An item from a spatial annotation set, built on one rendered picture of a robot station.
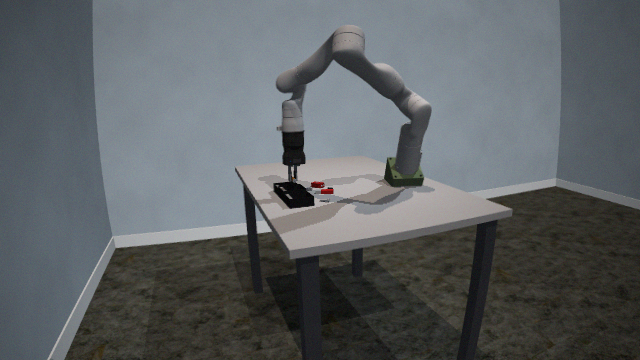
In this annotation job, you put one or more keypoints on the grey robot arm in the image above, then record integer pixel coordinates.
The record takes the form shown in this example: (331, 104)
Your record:
(348, 50)

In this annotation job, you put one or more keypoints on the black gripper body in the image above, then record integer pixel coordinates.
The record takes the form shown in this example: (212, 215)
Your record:
(292, 130)

